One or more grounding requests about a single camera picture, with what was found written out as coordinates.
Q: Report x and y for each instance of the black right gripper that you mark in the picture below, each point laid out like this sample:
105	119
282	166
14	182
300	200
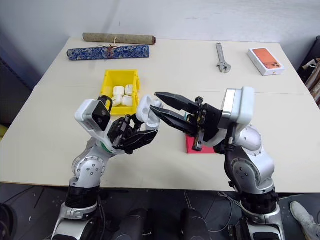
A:
208	120

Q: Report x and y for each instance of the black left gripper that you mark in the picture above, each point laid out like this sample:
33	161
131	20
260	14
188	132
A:
119	132

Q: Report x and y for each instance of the white earbud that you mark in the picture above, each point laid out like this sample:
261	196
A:
157	101

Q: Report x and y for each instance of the white earbud case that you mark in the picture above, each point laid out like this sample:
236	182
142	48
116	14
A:
118	90
117	100
146	110
127	100
129	89

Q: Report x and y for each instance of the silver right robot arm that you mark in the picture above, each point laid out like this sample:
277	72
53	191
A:
252	170

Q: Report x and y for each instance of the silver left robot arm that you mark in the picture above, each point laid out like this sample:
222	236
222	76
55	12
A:
90	170

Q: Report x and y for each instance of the closed white earbud case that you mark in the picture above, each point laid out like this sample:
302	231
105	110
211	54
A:
117	100
118	90
129	89
127	100

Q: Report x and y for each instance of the yellow plastic bin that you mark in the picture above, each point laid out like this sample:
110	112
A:
107	82

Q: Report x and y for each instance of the red square mat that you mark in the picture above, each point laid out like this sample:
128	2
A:
190	148

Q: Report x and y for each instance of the silver adjustable wrench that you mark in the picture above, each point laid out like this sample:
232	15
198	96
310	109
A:
221	56

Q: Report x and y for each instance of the blue patterned rolled scroll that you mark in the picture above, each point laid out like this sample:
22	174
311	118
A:
125	51

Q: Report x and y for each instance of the brown rolled scroll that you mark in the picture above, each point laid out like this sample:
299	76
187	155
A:
130	38

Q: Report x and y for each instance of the dark rounded shape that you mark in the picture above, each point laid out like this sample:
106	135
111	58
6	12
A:
195	225
133	225

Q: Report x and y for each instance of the white box with orange phone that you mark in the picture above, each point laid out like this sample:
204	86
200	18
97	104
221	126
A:
266	61

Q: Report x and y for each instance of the yellow object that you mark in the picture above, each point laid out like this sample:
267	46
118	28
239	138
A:
2	131

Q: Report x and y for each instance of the black chair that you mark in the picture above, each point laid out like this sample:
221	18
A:
313	48

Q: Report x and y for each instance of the grey shoe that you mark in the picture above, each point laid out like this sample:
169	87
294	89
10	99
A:
303	218

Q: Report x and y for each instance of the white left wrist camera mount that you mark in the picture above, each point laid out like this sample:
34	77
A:
83	112

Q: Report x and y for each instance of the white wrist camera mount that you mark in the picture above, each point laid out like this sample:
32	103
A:
83	112
246	105

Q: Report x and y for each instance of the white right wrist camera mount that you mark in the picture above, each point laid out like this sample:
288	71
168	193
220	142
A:
246	105

